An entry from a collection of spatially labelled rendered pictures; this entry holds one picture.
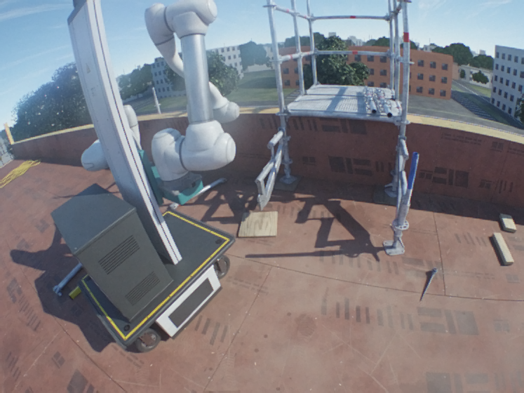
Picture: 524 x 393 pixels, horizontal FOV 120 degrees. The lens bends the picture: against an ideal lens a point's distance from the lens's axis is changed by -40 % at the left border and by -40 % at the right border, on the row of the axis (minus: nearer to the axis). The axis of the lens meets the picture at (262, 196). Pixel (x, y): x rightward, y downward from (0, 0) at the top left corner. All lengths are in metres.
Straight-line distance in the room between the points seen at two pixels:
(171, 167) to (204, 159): 0.17
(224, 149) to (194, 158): 0.13
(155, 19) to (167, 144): 0.56
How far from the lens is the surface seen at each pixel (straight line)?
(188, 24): 1.06
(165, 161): 1.13
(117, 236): 1.11
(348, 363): 1.43
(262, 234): 1.98
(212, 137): 1.02
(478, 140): 2.58
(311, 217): 2.12
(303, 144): 2.52
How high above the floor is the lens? 1.35
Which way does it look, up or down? 34 degrees down
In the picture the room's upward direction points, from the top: 8 degrees counter-clockwise
